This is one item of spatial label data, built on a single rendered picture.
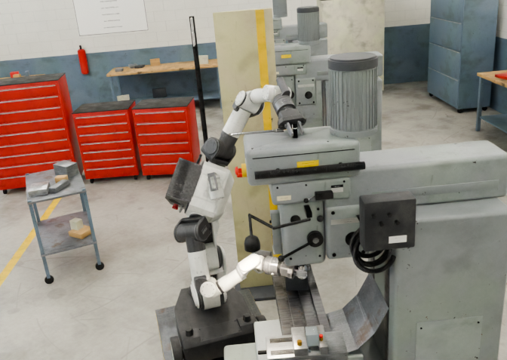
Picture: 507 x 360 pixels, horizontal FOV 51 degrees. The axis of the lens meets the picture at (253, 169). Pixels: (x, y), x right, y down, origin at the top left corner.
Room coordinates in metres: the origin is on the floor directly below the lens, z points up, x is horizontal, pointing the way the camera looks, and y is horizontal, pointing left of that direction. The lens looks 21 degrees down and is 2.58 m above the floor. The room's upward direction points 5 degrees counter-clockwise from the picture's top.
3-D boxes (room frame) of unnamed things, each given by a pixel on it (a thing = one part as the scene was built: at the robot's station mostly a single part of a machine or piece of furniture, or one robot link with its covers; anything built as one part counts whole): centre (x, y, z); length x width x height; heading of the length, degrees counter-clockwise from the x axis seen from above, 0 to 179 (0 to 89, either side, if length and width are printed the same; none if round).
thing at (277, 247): (2.14, -0.08, 1.45); 0.04 x 0.04 x 0.21; 2
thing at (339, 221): (2.14, -0.38, 1.47); 0.24 x 0.19 x 0.26; 2
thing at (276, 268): (2.18, -0.11, 1.23); 0.13 x 0.12 x 0.10; 157
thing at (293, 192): (2.14, -0.23, 1.68); 0.34 x 0.24 x 0.10; 92
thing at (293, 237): (2.14, -0.19, 1.47); 0.21 x 0.19 x 0.32; 2
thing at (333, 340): (1.91, -0.17, 0.98); 0.35 x 0.15 x 0.11; 90
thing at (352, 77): (2.15, -0.44, 2.05); 0.20 x 0.20 x 0.32
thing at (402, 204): (1.81, -0.50, 1.62); 0.20 x 0.09 x 0.21; 92
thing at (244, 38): (3.89, -0.01, 1.15); 0.52 x 0.40 x 2.30; 92
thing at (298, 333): (1.91, -0.14, 1.02); 0.15 x 0.06 x 0.04; 0
